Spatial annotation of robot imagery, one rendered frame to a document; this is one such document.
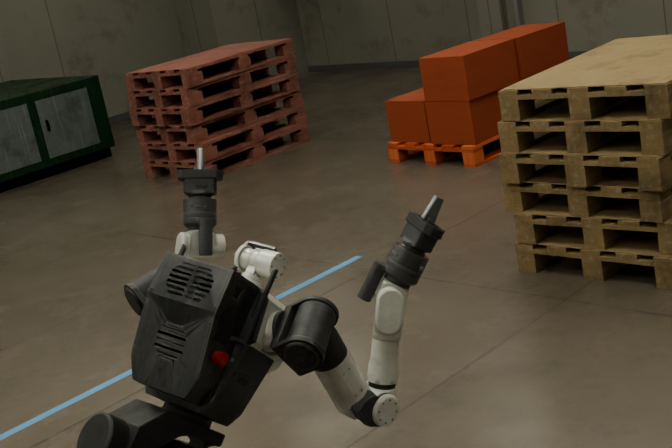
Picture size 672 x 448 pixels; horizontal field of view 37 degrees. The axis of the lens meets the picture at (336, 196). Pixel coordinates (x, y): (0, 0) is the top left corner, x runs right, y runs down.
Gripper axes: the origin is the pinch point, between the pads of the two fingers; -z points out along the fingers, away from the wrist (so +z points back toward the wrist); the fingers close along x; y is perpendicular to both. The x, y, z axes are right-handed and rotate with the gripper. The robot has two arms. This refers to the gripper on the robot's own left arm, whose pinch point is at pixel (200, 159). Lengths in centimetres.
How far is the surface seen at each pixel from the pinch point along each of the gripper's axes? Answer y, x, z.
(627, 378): -97, 145, 62
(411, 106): -439, 109, -123
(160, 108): -543, -87, -148
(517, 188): -198, 130, -24
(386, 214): -349, 81, -32
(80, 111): -691, -185, -181
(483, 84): -400, 155, -129
